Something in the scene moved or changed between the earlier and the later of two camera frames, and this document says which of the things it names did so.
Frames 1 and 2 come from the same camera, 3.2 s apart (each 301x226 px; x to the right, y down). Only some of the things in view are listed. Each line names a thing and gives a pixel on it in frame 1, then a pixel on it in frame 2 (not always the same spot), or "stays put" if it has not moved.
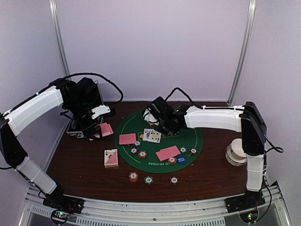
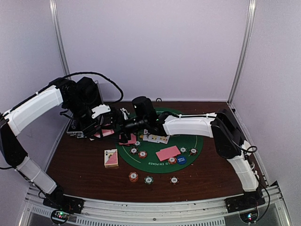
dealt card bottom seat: x=168 y=152 stays put
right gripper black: x=163 y=131 -> x=116 y=118
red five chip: x=172 y=160 stays put
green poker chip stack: x=148 y=180 stays put
